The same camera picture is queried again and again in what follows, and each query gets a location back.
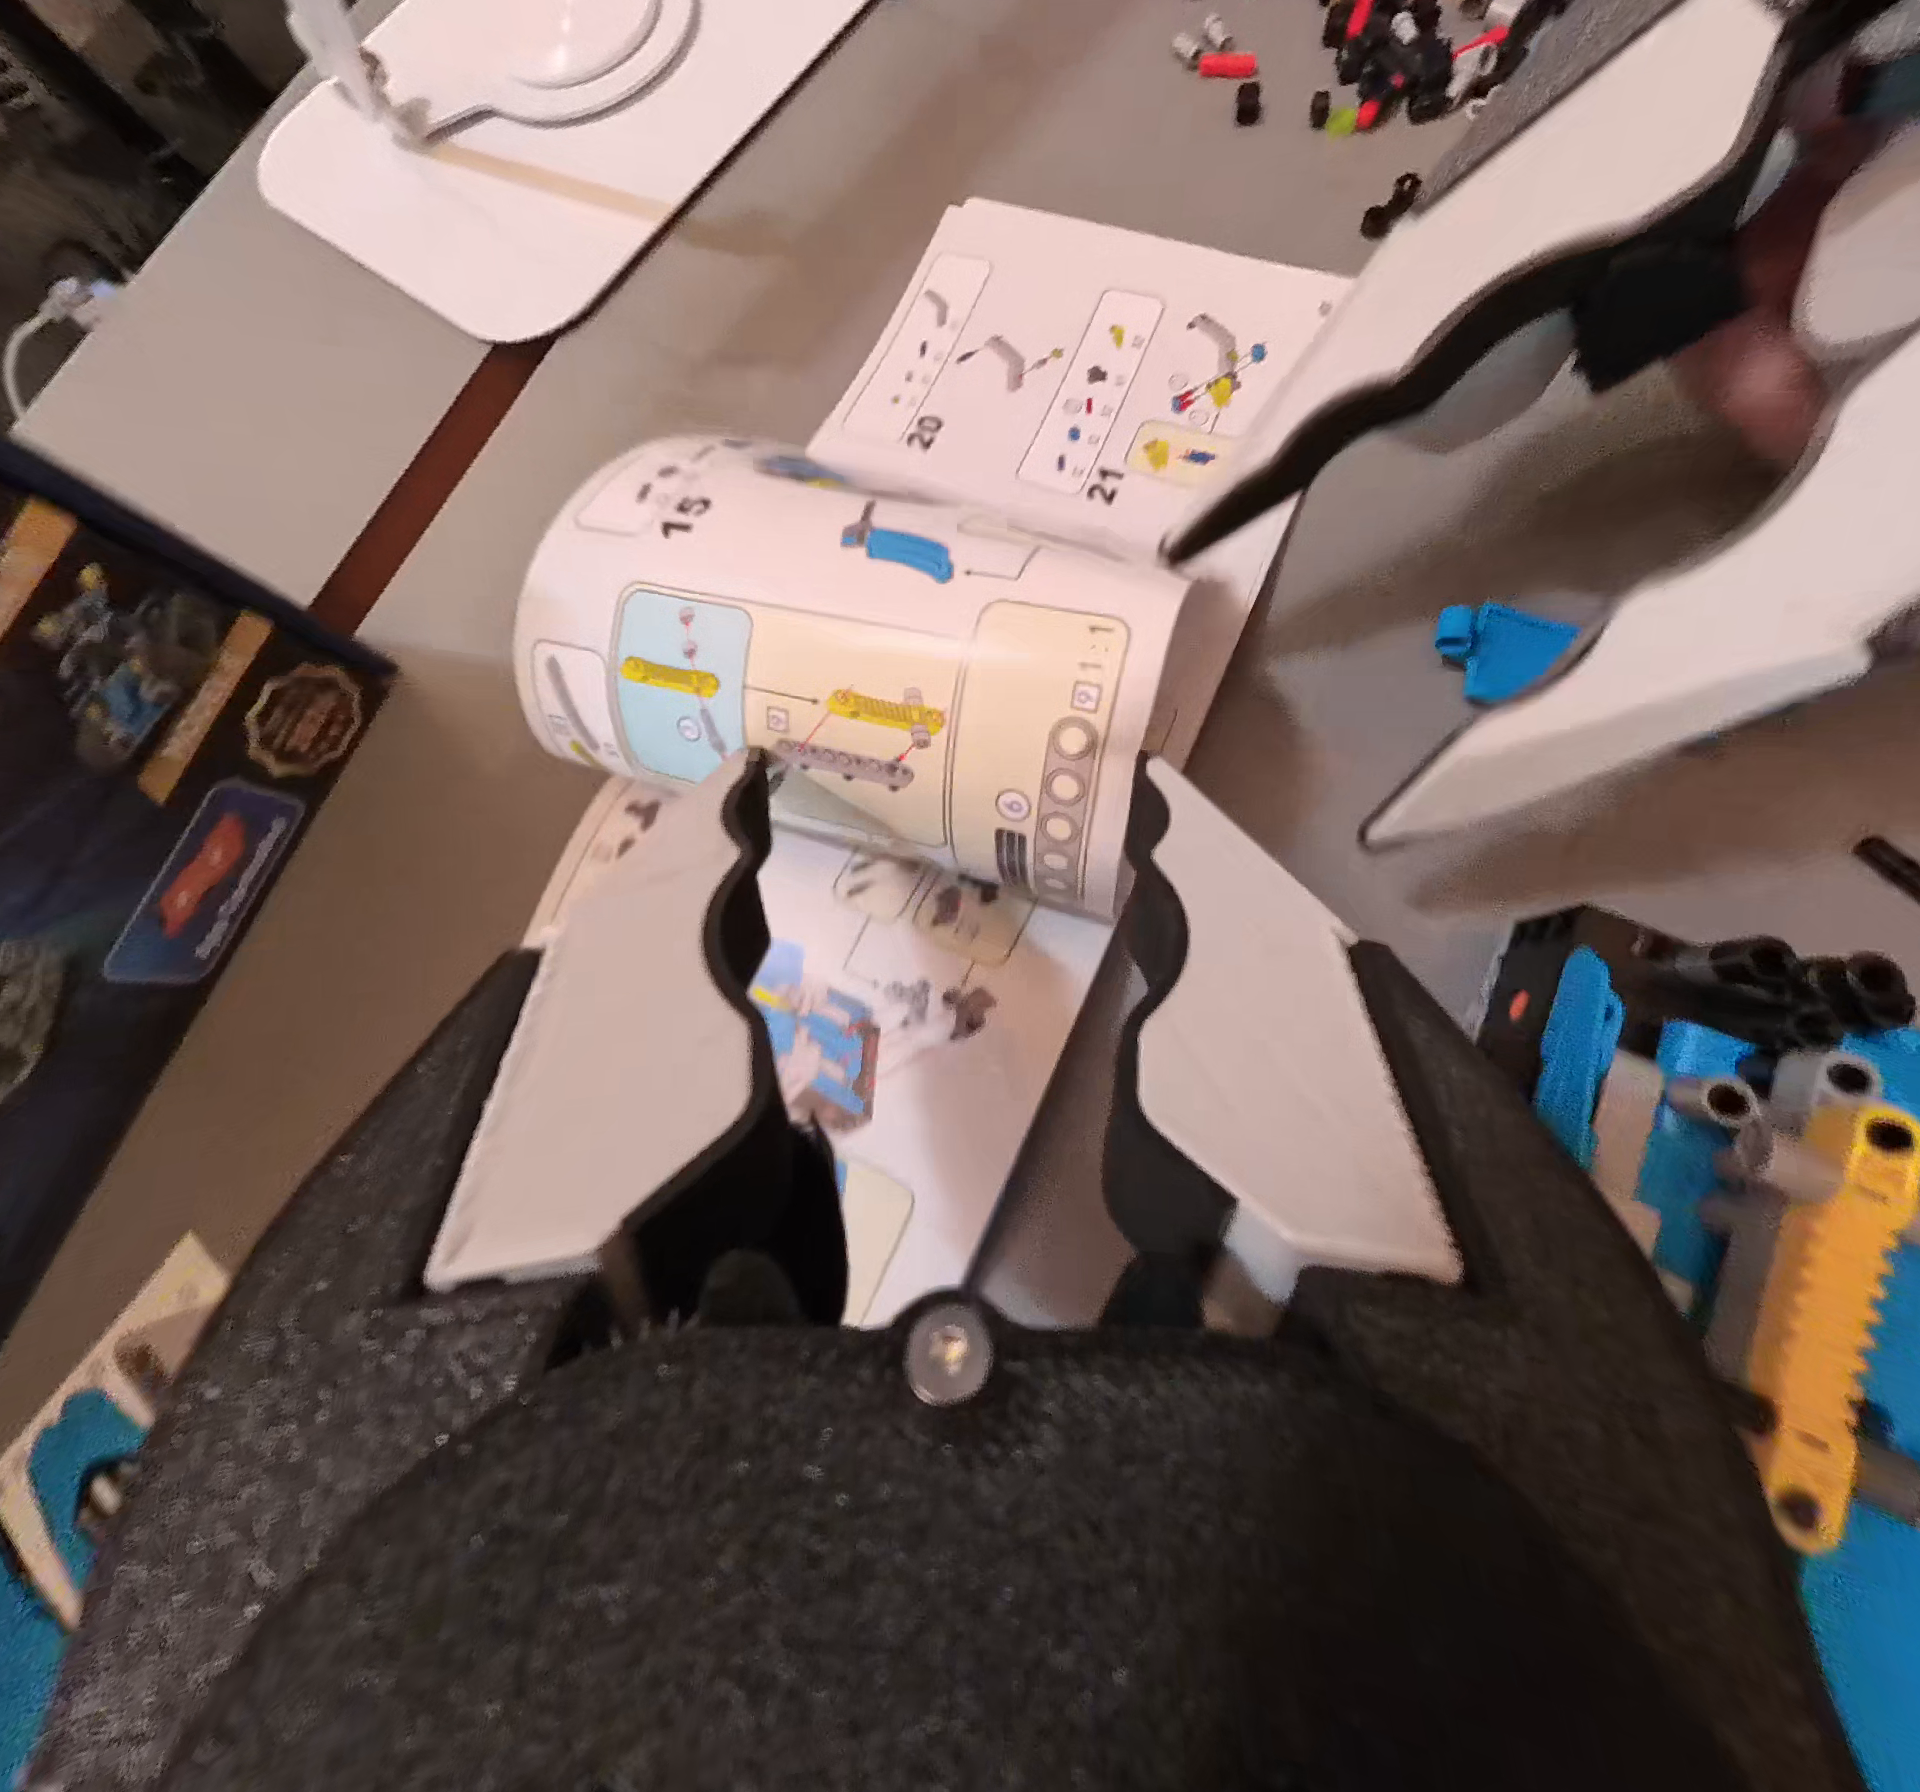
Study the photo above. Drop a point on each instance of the blue yellow toy brick model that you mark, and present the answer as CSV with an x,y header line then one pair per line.
x,y
1695,1118

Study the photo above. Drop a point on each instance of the narrow blue curved arc piece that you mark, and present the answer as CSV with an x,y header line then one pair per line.
x,y
1517,651

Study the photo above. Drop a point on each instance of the long black axle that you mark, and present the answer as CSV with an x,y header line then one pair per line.
x,y
1889,871

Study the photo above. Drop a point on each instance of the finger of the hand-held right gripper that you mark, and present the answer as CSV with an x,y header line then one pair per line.
x,y
1577,158
1725,622

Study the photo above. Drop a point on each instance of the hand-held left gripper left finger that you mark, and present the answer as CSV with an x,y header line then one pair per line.
x,y
600,1072

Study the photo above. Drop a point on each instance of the white instruction booklet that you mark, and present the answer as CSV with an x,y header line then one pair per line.
x,y
840,622

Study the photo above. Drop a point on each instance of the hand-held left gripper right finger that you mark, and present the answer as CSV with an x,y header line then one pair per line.
x,y
1293,1088

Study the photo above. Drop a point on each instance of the dark blue toy kit box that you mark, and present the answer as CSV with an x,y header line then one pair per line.
x,y
151,805

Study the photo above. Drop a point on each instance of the printed paper sheet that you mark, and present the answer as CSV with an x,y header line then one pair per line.
x,y
90,1433

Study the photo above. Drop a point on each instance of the person's right hand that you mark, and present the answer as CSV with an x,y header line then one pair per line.
x,y
1755,383

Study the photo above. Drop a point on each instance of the grey desk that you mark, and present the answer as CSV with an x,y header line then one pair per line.
x,y
225,366

